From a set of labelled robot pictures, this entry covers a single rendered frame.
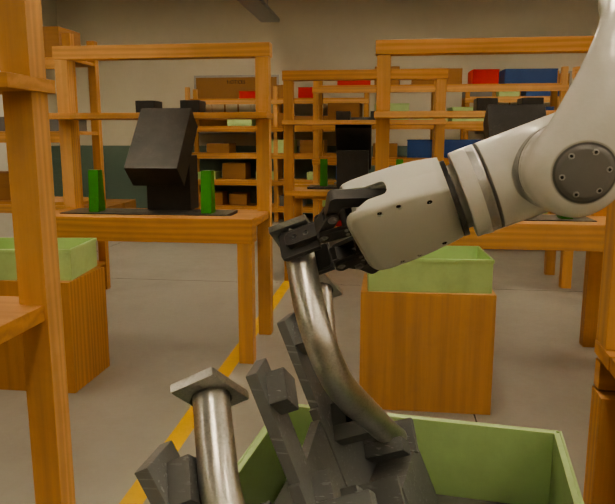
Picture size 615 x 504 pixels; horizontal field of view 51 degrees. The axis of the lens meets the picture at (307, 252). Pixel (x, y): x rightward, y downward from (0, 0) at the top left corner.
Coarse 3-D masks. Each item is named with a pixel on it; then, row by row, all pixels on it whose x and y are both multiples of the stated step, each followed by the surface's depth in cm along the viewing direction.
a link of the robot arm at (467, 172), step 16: (464, 160) 57; (480, 160) 57; (464, 176) 57; (480, 176) 56; (464, 192) 57; (480, 192) 56; (464, 208) 58; (480, 208) 57; (496, 208) 57; (480, 224) 58; (496, 224) 58
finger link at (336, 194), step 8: (328, 192) 58; (336, 192) 58; (344, 192) 58; (352, 192) 58; (360, 192) 58; (368, 192) 58; (376, 192) 59; (384, 192) 59; (328, 200) 58; (336, 200) 58; (344, 200) 58; (352, 200) 58; (360, 200) 58; (328, 208) 58; (336, 208) 59
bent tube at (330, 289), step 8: (320, 280) 83; (328, 280) 83; (328, 288) 83; (336, 288) 85; (328, 296) 82; (336, 296) 86; (328, 304) 81; (328, 312) 81; (336, 336) 80; (400, 432) 90
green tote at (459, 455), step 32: (416, 416) 95; (256, 448) 86; (448, 448) 94; (480, 448) 93; (512, 448) 92; (544, 448) 91; (256, 480) 86; (448, 480) 95; (480, 480) 94; (512, 480) 93; (544, 480) 91; (576, 480) 78
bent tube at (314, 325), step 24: (288, 264) 62; (312, 264) 62; (312, 288) 60; (312, 312) 59; (312, 336) 58; (312, 360) 59; (336, 360) 59; (336, 384) 59; (360, 408) 63; (384, 432) 71
